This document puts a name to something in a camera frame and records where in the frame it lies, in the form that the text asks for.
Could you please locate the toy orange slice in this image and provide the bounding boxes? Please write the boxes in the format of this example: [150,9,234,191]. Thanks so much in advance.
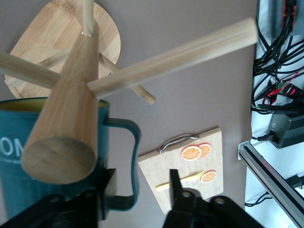
[180,145,202,162]
[197,143,212,159]
[200,170,217,184]

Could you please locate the black power supply box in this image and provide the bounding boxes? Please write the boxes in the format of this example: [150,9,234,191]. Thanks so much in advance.
[268,110,304,150]

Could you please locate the yellow plastic fork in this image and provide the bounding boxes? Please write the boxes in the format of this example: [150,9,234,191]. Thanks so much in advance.
[155,170,205,192]

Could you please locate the teal mug with yellow inside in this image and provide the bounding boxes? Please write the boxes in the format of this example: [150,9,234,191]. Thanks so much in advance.
[0,97,143,221]

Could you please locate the grey electronics box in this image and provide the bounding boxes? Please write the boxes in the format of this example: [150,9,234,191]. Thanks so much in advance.
[270,0,304,38]

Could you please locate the wooden mug tree rack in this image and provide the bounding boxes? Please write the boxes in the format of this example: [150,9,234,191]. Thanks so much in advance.
[0,0,258,186]

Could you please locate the metal cutting board handle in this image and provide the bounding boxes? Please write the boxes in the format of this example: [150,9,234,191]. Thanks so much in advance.
[156,133,200,154]

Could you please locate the bamboo cutting board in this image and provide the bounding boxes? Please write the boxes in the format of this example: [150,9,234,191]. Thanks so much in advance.
[138,128,224,216]

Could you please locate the small black block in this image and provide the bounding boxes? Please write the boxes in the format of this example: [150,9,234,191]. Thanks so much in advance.
[286,174,304,190]

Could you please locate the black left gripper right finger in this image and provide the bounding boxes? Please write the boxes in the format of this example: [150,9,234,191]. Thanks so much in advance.
[162,169,259,228]

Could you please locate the aluminium table edge rail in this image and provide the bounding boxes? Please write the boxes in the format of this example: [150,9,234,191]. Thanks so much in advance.
[237,140,304,228]

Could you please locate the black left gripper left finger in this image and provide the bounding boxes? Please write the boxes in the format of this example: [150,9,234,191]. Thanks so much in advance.
[0,168,117,228]

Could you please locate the thin black cable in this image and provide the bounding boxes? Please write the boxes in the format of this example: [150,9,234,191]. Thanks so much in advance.
[244,191,276,207]

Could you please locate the black cable bundle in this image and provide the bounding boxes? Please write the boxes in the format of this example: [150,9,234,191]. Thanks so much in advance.
[250,0,304,114]

